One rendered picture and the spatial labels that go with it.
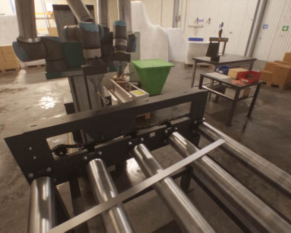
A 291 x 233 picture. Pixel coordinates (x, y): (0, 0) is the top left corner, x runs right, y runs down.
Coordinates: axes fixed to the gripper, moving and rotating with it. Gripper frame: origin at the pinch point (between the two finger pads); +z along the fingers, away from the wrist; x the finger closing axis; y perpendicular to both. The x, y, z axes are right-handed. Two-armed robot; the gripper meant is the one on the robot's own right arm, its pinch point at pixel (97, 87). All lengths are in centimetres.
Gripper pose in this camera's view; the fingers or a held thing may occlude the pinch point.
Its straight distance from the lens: 99.1
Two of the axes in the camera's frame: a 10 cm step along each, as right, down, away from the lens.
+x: -8.8, 2.3, -4.1
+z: 0.0, 8.7, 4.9
